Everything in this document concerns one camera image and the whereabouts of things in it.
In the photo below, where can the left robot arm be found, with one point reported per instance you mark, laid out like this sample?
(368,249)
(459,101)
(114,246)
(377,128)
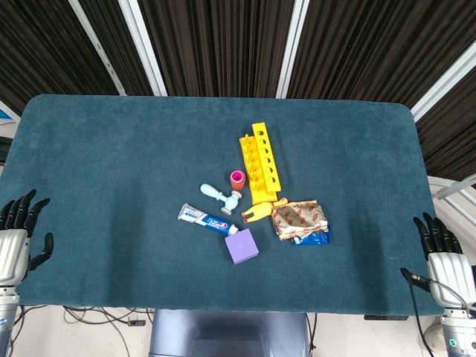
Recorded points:
(6,320)

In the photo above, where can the orange pink small cup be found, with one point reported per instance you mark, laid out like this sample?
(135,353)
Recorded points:
(237,180)

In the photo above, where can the teal table cloth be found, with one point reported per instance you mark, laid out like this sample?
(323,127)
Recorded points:
(148,186)

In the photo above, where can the light blue toy hammer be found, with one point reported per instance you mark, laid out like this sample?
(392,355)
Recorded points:
(223,197)

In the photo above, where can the brown patterned snack bag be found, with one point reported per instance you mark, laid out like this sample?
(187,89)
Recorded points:
(299,219)

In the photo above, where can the yellow rubber chicken toy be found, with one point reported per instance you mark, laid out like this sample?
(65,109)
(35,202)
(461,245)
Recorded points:
(260,212)

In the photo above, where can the toothpaste tube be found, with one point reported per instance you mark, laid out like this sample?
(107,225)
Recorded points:
(206,220)

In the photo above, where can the yellow test tube rack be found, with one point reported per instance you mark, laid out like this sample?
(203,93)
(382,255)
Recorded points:
(260,163)

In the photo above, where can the blue snack packet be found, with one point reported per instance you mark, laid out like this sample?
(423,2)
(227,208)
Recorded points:
(311,240)

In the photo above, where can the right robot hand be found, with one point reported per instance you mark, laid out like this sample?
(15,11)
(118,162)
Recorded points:
(446,264)

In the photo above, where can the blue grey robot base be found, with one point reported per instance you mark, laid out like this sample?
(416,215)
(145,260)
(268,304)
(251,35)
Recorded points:
(228,334)

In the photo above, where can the white frame bar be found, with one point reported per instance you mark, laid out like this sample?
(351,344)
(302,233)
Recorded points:
(143,46)
(96,46)
(444,83)
(292,48)

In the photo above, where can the purple foam cube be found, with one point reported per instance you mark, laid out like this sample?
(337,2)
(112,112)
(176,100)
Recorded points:
(242,245)

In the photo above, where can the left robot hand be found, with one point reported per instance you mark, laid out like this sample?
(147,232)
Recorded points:
(13,245)

